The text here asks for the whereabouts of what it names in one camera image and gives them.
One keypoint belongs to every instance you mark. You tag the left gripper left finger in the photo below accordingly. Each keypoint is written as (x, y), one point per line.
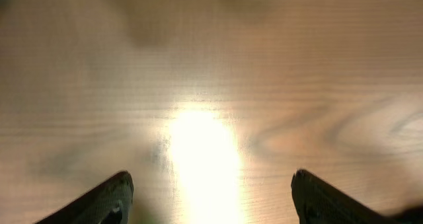
(108, 203)

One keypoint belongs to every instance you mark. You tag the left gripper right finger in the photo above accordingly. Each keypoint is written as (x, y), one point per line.
(316, 201)

